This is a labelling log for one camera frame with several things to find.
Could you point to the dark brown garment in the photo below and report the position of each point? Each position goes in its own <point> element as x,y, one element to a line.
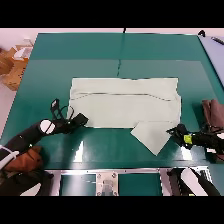
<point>215,111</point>

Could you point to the orange-brown garment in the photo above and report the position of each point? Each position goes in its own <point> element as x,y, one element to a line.
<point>25,160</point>

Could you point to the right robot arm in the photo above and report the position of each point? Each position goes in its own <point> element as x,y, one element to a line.
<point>208,140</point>

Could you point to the brown cardboard box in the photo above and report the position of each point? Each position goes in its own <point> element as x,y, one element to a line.
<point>13,71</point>

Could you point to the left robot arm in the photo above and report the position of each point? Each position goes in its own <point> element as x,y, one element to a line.
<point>26,136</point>

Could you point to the silver frame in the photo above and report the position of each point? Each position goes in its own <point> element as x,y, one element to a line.
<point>106,181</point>

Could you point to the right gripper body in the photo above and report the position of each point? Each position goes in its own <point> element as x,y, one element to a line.
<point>181,135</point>

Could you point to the pale cream shirt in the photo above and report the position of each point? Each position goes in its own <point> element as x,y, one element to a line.
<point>126,106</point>

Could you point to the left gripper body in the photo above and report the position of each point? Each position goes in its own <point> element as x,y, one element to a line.
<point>79,120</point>

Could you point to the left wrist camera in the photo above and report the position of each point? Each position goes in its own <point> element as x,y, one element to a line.
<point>56,106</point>

